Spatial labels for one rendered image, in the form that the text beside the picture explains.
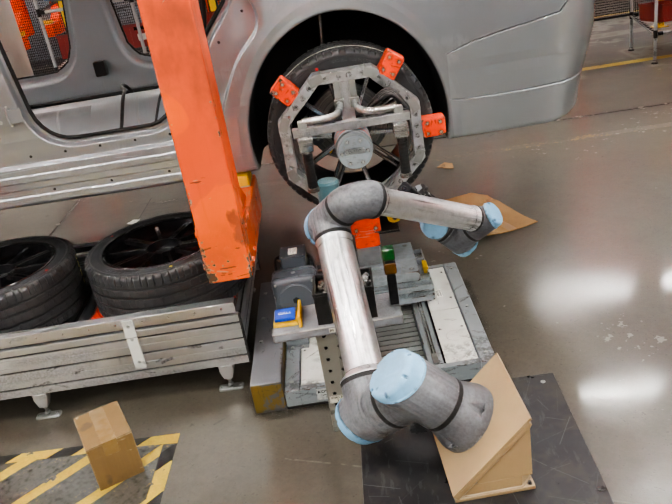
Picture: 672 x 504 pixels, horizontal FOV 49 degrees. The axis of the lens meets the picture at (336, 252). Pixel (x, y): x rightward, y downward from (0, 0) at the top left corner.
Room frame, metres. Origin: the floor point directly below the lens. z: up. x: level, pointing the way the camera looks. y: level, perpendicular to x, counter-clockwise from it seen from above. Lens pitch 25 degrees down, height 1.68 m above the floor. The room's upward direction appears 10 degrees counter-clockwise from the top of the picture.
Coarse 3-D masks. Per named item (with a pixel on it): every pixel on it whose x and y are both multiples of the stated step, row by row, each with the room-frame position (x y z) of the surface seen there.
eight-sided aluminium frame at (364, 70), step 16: (368, 64) 2.76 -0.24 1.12; (320, 80) 2.74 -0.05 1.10; (336, 80) 2.74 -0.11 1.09; (384, 80) 2.73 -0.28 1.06; (304, 96) 2.74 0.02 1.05; (288, 112) 2.74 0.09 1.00; (416, 112) 2.77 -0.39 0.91; (288, 128) 2.74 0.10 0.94; (416, 128) 2.73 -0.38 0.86; (288, 144) 2.74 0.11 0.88; (416, 144) 2.73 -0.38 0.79; (288, 160) 2.74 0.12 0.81; (416, 160) 2.73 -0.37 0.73; (288, 176) 2.74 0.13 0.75; (304, 176) 2.78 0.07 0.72
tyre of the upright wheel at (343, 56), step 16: (320, 48) 2.97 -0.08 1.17; (336, 48) 2.86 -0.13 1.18; (352, 48) 2.83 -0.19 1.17; (368, 48) 2.86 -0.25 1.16; (384, 48) 3.00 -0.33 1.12; (304, 64) 2.83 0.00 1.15; (320, 64) 2.82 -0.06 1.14; (336, 64) 2.82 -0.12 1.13; (352, 64) 2.82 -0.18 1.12; (304, 80) 2.82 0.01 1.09; (400, 80) 2.81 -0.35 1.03; (416, 80) 2.82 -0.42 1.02; (272, 96) 3.03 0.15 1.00; (416, 96) 2.81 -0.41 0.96; (272, 112) 2.83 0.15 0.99; (432, 112) 2.82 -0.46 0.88; (272, 128) 2.83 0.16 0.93; (272, 144) 2.83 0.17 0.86; (416, 176) 2.81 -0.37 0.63; (304, 192) 2.83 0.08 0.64
